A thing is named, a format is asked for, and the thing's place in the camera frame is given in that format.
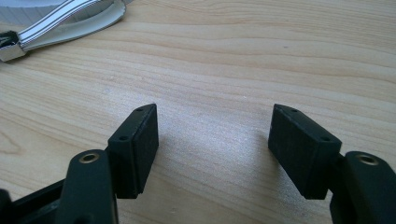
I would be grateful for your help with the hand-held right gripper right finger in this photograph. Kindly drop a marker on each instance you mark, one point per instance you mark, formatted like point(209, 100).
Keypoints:
point(300, 152)

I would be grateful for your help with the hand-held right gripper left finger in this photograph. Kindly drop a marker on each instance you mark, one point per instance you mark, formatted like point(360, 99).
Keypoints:
point(137, 155)

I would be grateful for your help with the silver metal clasp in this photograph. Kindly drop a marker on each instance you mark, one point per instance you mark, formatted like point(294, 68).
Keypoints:
point(11, 51)

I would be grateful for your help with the white ribbed object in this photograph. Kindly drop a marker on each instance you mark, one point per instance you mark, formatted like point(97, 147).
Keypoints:
point(21, 12)

